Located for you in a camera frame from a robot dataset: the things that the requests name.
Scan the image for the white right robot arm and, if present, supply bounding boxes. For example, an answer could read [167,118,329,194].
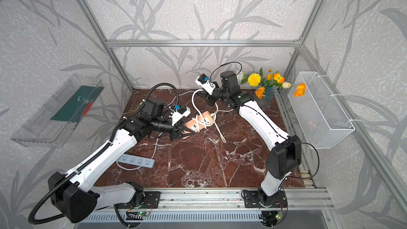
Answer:
[196,71,308,208]

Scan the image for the red pen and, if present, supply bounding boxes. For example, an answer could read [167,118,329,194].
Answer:
[81,102,93,117]

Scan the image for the white wire mesh basket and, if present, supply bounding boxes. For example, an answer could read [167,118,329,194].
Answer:
[287,72,355,149]

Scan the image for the blue glass vase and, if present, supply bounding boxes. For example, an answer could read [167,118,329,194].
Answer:
[254,87,273,109]

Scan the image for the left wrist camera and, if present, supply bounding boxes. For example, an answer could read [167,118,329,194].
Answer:
[170,105,191,126]

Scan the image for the blue-white power strip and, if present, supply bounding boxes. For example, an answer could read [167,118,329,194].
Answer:
[117,154,155,169]

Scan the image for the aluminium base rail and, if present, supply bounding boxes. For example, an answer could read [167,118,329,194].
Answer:
[143,188,334,212]

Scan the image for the pink power strip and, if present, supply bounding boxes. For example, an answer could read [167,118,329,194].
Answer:
[184,111,215,133]

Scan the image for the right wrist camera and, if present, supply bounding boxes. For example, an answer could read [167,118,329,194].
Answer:
[195,74,216,95]

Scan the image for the clear plastic wall bin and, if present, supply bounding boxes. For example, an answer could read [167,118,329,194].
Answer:
[11,74,105,148]

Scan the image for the yellow orange flower bouquet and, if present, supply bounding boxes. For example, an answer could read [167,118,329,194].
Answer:
[237,68,292,90]

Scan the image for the wooden brush green bristles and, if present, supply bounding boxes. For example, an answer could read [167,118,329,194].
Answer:
[129,102,143,113]

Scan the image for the green booklet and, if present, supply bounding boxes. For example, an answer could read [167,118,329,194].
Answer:
[51,85,104,123]

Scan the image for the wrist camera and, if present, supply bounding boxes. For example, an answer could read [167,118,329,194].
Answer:
[170,105,191,126]
[195,74,216,95]

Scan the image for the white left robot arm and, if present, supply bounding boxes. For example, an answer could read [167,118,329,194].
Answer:
[28,96,194,225]

